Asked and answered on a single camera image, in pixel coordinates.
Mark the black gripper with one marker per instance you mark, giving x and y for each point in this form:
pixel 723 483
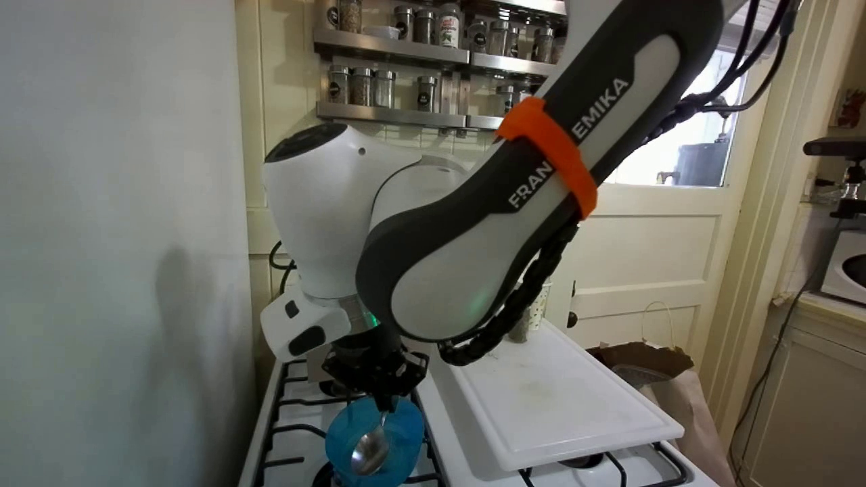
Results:
pixel 375 367

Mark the metal spoon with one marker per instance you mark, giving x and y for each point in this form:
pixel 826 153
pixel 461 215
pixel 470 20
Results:
pixel 370 450

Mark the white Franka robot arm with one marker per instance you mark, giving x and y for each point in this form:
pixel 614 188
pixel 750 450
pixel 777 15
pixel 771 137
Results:
pixel 435 261

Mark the blue plastic bowl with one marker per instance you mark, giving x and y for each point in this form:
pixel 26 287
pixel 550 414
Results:
pixel 402 441

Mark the white gas stove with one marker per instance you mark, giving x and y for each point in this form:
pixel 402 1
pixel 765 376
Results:
pixel 448 441

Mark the black stove grate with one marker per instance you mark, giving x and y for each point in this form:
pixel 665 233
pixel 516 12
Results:
pixel 289 434
pixel 623 468

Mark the white cutting board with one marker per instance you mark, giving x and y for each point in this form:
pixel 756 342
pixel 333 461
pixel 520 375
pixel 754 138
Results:
pixel 558 395

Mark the black door knob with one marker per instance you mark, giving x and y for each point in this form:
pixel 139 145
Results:
pixel 573 321

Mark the metal spice rack shelf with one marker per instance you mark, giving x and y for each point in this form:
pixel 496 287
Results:
pixel 388 46
pixel 388 115

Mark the brown paper bag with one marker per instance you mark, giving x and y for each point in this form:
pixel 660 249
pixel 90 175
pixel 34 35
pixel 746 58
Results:
pixel 679 395

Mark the glass spice jar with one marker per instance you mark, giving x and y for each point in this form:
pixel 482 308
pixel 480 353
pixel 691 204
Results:
pixel 545 41
pixel 361 88
pixel 480 32
pixel 428 92
pixel 507 96
pixel 524 39
pixel 423 26
pixel 386 89
pixel 336 84
pixel 405 22
pixel 451 26
pixel 501 32

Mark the cream panel door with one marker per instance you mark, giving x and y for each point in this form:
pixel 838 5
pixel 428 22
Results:
pixel 666 261

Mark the ceramic mug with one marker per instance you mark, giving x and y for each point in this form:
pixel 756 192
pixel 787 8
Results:
pixel 346 15

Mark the cream kitchen cabinet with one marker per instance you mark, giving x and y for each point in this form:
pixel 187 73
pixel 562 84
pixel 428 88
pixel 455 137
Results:
pixel 814 395

